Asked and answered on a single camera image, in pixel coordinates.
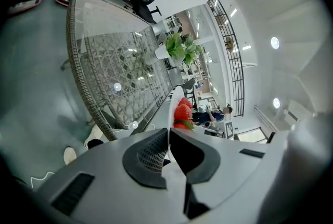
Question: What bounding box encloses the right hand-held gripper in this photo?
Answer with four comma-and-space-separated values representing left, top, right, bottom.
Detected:
204, 120, 236, 140

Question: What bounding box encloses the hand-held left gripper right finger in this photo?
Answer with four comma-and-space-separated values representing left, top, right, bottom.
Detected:
169, 128, 222, 184

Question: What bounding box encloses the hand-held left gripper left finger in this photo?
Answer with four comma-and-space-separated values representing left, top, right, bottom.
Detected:
122, 128, 169, 190

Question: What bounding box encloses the red strawberry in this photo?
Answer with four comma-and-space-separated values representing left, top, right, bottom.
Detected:
172, 120, 195, 131
173, 103, 193, 121
178, 97, 194, 109

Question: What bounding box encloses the white plate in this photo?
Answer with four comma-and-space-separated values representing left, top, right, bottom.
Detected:
166, 85, 186, 164

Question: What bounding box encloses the glass wicker coffee table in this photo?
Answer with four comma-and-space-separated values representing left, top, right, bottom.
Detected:
61, 0, 174, 142

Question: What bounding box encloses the person's white shoe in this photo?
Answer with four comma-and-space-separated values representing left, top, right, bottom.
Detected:
84, 123, 105, 150
63, 146, 78, 166

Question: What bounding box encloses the black metal railing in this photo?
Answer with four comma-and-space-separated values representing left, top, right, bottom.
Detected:
207, 0, 246, 118

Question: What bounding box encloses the green potted plant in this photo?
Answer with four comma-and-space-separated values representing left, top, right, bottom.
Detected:
154, 32, 203, 67

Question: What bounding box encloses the thin white gripper cable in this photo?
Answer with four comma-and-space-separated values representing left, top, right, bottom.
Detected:
29, 170, 56, 190

